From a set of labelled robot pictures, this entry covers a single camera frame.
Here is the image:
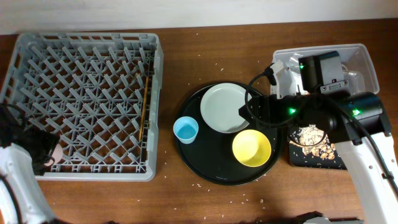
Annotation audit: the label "pink cup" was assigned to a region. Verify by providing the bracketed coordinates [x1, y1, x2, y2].
[44, 144, 63, 167]

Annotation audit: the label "yellow bowl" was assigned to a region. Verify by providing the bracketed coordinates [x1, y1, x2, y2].
[232, 129, 272, 167]

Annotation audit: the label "food scraps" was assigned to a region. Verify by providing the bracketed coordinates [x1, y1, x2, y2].
[289, 124, 336, 160]

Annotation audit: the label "blue cup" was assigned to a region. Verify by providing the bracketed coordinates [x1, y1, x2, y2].
[173, 116, 199, 144]

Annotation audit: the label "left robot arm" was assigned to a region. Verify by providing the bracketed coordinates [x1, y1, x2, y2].
[1, 103, 60, 223]

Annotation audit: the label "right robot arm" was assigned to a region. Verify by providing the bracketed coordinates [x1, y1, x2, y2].
[239, 51, 397, 223]

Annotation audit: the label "grey dishwasher rack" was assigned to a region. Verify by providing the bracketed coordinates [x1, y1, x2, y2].
[1, 32, 164, 182]

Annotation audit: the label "grey plate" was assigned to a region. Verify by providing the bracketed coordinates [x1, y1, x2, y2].
[200, 83, 249, 133]

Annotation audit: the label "black rectangular tray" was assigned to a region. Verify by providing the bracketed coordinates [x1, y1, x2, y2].
[288, 126, 346, 170]

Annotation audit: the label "round black tray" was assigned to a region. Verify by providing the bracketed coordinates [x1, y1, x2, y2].
[175, 83, 286, 185]

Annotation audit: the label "clear plastic bin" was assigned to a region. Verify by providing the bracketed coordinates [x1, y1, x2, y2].
[273, 44, 379, 95]

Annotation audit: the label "wooden chopstick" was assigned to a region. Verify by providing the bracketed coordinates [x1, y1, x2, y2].
[139, 76, 149, 141]

